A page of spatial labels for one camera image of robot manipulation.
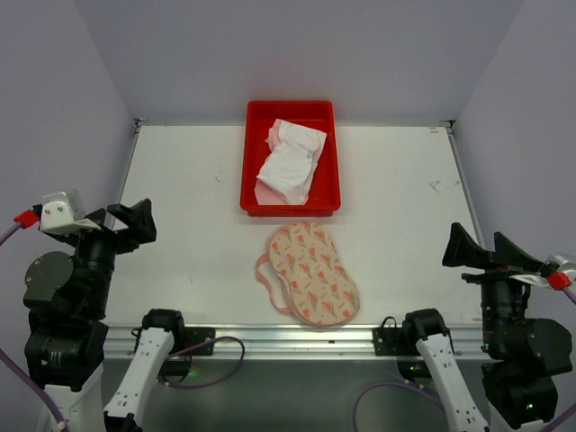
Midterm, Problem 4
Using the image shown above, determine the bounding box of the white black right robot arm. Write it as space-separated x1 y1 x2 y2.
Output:
402 222 575 431

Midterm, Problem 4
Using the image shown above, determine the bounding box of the red plastic tray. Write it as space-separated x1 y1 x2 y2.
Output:
239 100 341 217

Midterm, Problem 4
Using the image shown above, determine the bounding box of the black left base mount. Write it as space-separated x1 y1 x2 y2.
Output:
158 327 216 383

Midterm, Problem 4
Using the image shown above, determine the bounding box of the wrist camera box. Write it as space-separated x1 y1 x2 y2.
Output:
40 189 94 235
538 253 575 291

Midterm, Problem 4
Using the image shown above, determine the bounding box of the pink tulip mesh laundry bag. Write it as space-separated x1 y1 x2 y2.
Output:
255 220 361 328

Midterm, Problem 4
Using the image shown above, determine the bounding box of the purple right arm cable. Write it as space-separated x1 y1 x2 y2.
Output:
351 272 576 432

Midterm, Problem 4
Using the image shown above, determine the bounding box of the pink bra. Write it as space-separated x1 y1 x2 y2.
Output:
254 118 311 207

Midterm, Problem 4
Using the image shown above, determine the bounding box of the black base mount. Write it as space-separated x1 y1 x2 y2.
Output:
158 327 216 383
372 316 432 385

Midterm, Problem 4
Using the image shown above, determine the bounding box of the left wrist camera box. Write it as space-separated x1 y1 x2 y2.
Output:
40 189 94 235

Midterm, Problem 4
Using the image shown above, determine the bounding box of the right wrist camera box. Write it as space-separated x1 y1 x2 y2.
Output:
538 253 575 291

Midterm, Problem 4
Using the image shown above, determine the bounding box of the aluminium mounting rail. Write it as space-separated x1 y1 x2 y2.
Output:
104 324 488 361

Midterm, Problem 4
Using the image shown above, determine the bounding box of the white bra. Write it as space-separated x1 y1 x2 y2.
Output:
256 120 329 203

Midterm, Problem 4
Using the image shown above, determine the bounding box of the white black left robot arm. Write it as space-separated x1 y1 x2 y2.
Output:
21 191 185 431

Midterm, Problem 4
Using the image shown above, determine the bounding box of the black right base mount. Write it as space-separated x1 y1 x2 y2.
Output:
372 316 432 385

